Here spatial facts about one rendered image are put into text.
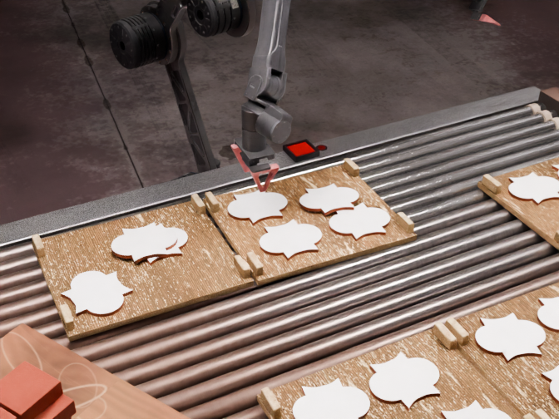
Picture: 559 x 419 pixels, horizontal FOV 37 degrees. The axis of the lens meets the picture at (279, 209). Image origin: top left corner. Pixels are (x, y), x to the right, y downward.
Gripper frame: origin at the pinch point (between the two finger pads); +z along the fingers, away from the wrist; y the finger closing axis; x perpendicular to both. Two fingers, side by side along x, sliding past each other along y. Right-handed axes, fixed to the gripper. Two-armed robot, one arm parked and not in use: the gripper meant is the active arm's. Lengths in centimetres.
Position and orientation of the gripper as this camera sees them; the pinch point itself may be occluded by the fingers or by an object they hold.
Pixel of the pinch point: (254, 178)
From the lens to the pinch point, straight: 201.3
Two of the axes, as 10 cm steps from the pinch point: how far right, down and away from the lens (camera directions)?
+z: 0.0, 8.2, 5.8
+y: -4.1, -5.3, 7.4
